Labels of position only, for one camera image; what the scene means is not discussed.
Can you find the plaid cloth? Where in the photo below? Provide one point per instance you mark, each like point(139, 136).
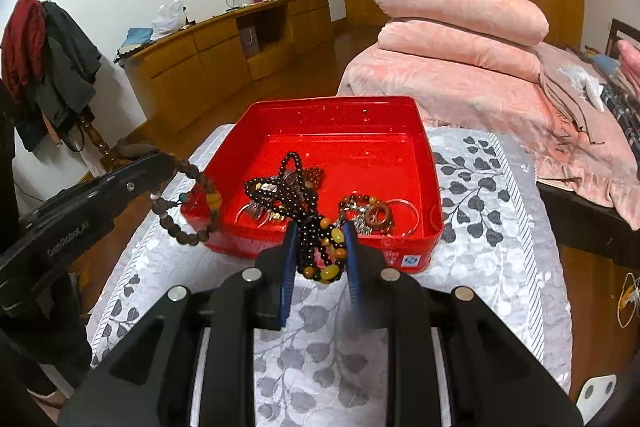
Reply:
point(622, 112)

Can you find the silver bangle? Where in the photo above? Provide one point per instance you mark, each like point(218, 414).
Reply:
point(414, 217)

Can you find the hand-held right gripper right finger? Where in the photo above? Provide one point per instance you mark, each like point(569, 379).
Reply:
point(354, 267)

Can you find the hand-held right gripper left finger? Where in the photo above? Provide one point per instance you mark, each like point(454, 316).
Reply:
point(289, 277)

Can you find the dark grey hanging garment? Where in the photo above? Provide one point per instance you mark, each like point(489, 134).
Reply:
point(65, 67)

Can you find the pink folded clothes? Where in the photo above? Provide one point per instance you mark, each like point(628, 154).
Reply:
point(630, 57)

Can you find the wooden sideboard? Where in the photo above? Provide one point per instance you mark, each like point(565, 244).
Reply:
point(200, 62)

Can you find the red tin box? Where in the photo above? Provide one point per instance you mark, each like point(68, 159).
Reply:
point(350, 157)

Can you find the wooden coat stand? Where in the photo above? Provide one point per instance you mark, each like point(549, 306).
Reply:
point(95, 142)

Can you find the pink folded blanket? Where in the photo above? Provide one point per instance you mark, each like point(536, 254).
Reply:
point(450, 52)
point(460, 7)

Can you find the white plastic bag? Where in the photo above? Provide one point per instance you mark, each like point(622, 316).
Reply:
point(167, 19)

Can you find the red hanging garment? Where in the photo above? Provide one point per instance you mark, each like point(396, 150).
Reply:
point(22, 47)

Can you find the grey paper bag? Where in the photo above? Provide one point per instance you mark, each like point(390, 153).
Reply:
point(248, 42)

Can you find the brown shoes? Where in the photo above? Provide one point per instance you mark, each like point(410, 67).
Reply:
point(135, 149)

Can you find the white plastic piece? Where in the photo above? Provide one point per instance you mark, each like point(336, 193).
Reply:
point(600, 389)

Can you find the person's left forearm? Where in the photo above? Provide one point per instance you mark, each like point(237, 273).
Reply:
point(40, 347)

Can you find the grey leaf print bedspread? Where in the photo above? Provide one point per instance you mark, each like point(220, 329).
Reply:
point(480, 207)

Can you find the blue cloth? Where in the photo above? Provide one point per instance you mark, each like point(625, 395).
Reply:
point(135, 39)

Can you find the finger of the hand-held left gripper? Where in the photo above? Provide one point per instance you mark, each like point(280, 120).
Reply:
point(137, 163)
point(135, 184)

